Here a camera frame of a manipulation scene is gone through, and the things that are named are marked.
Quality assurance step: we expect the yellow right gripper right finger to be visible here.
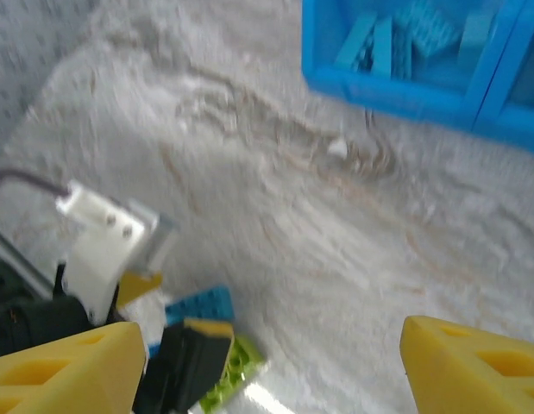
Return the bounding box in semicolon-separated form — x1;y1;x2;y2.
399;315;534;414

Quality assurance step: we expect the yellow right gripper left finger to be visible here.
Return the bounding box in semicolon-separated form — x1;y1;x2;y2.
0;321;147;414

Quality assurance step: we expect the blue 2x4 lego brick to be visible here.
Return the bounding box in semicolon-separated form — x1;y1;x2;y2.
165;285;236;324
393;0;462;60

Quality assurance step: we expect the green 2x4 lego brick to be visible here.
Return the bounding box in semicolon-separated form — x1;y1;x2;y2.
199;334;267;409

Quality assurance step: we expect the blue plastic bin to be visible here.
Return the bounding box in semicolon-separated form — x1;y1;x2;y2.
300;0;516;130
473;0;534;152

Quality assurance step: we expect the aluminium table edge rail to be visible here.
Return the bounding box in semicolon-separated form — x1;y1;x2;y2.
0;223;52;298

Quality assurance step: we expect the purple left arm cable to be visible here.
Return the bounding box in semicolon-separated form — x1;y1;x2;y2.
0;170;72;199

